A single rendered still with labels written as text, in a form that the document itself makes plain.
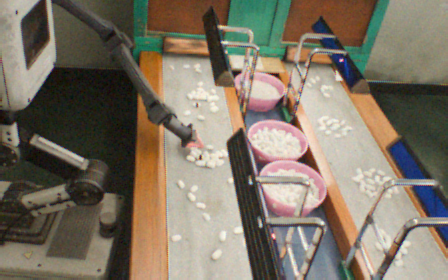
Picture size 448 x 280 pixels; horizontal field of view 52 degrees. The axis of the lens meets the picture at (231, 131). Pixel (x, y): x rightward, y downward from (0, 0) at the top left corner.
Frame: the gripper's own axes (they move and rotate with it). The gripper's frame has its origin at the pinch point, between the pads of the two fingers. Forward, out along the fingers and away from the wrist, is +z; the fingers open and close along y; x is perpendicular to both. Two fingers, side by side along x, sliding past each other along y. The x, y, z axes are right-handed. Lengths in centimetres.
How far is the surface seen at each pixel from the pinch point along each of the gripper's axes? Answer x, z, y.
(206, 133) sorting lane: -0.6, 3.4, 11.0
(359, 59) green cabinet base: -66, 74, 80
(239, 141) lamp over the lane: -30, -18, -39
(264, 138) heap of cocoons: -16.7, 24.4, 10.2
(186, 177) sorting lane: 5.9, -4.4, -17.4
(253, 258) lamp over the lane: -26, -17, -80
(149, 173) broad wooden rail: 12.9, -17.0, -18.3
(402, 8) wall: -111, 132, 177
